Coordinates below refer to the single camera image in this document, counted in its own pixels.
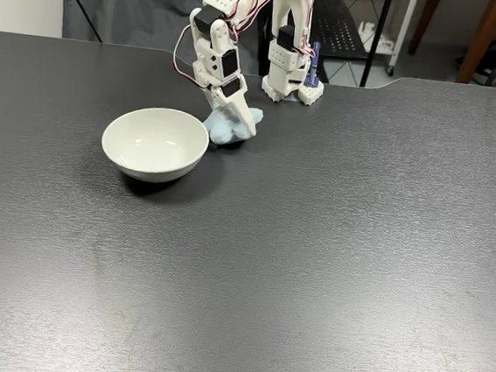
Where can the white printed part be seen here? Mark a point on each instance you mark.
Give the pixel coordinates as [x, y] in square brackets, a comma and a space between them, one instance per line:
[367, 28]
[386, 43]

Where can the white cart frame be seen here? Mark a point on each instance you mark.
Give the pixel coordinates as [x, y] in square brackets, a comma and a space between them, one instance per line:
[403, 29]

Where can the blue table clamp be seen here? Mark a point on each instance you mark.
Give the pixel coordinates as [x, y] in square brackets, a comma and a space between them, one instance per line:
[315, 65]

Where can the skyblue plush doll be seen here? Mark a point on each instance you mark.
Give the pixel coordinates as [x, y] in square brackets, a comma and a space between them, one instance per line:
[222, 133]

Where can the white bowl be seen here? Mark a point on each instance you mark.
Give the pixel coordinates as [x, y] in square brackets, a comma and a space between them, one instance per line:
[155, 142]

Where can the black perforated metal rack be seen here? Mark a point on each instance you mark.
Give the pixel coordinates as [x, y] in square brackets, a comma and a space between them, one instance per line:
[346, 33]

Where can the grey cloth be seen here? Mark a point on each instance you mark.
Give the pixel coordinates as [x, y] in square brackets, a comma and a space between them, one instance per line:
[137, 8]

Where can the brown wooden furniture leg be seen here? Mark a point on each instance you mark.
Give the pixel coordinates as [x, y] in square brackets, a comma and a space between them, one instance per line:
[425, 23]
[481, 41]

